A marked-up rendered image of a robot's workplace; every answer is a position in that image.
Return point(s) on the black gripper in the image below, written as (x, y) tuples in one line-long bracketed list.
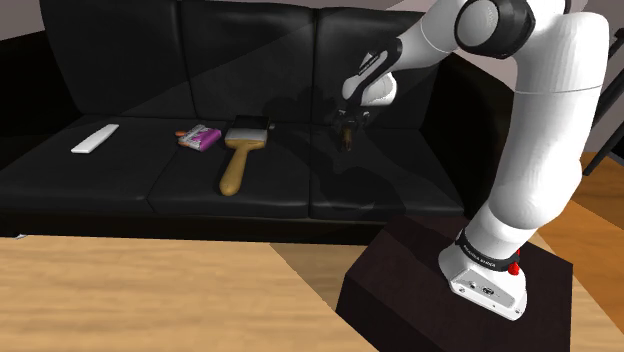
[(352, 117)]

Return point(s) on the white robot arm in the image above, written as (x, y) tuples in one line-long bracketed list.
[(546, 146)]

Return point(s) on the pink and purple box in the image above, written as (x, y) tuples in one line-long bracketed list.
[(202, 138)]

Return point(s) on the dark robot stand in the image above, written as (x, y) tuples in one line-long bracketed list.
[(404, 292)]

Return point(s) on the black leather sofa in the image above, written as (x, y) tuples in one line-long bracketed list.
[(122, 58)]

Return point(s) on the white remote control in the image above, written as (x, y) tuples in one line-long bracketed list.
[(94, 139)]

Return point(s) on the light wooden table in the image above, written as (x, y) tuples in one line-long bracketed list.
[(146, 297)]

